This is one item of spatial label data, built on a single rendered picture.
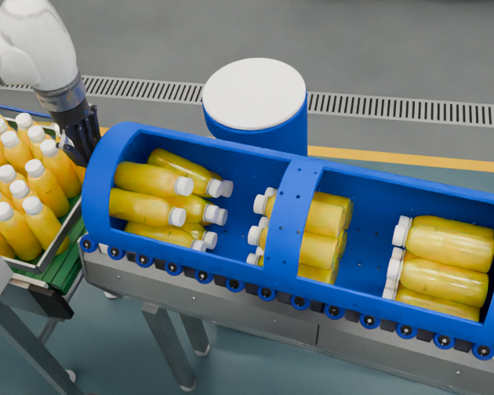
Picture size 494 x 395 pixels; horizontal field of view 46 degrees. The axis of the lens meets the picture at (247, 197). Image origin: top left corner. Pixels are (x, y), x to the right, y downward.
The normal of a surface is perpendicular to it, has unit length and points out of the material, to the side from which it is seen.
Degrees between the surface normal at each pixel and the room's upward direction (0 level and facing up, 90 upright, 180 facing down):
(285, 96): 0
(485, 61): 0
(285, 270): 73
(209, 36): 0
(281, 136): 90
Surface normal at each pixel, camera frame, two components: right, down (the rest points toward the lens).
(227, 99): -0.09, -0.61
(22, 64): 0.10, 0.75
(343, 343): -0.34, 0.51
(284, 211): -0.23, -0.20
